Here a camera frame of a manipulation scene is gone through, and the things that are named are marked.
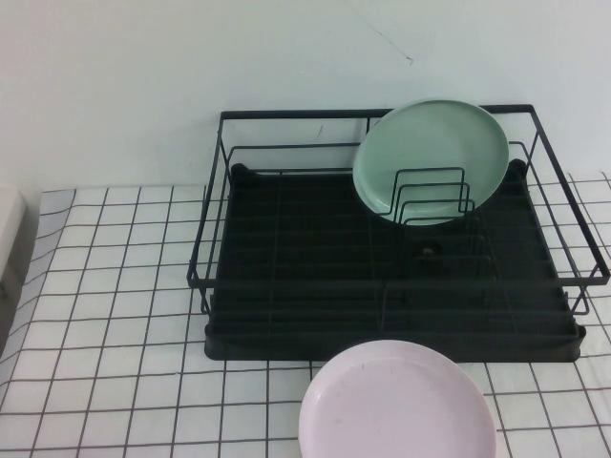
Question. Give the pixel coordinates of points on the green round plate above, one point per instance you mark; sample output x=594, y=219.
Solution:
x=429, y=143

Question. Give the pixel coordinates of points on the pink round plate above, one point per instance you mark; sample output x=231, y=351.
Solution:
x=396, y=405

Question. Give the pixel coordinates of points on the dark grey dish rack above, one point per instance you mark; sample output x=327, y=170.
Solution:
x=310, y=334

